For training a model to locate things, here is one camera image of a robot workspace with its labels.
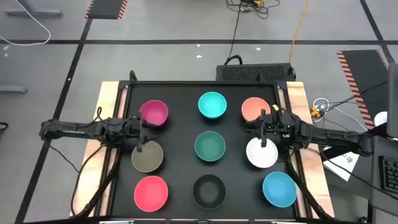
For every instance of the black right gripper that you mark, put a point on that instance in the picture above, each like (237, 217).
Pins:
(273, 127)

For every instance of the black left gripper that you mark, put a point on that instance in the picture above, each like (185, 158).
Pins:
(132, 132)

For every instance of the magenta bowl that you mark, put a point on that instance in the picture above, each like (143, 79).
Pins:
(154, 110)

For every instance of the orange bowl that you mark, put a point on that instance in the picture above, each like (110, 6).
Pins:
(253, 107)

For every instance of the white bowl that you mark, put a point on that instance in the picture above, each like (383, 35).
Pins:
(262, 157)

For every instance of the taupe bowl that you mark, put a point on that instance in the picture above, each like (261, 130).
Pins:
(149, 160)

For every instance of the turquoise bowl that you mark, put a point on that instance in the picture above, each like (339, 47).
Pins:
(212, 104)

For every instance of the blue bowl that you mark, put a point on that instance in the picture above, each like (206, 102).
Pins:
(279, 189)

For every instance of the red bowl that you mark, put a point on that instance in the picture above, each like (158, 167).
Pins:
(151, 193)

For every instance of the black bowl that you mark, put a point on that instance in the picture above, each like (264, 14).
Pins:
(209, 192)

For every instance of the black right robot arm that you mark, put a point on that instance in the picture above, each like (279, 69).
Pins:
(335, 137)

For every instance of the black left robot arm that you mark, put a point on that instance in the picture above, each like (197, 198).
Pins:
(71, 132)

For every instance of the yellow tag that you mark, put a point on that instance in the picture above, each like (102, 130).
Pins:
(275, 108)

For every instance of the dark green bowl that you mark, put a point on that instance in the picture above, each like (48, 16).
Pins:
(210, 146)

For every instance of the wooden table side board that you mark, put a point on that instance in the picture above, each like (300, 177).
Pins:
(298, 96)
(107, 96)

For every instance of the black computer case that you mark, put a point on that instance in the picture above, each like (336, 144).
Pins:
(255, 73)

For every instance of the white paper sheet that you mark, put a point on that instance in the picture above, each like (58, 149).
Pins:
(342, 169)

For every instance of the large hazard-striped black mat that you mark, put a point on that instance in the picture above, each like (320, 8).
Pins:
(363, 81)

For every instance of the white round object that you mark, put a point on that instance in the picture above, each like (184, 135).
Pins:
(381, 119)

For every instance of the grey desk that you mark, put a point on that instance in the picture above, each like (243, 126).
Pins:
(374, 174)

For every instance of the small hazard-striped black mat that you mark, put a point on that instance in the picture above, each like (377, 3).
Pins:
(105, 9)

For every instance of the black keyboard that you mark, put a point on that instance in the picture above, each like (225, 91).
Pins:
(390, 174)

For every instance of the grey monitor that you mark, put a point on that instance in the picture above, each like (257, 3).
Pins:
(393, 99)

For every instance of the grey desk foot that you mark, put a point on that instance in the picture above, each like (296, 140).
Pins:
(12, 89)
(34, 13)

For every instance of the small black floor object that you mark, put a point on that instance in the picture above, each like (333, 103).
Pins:
(3, 126)

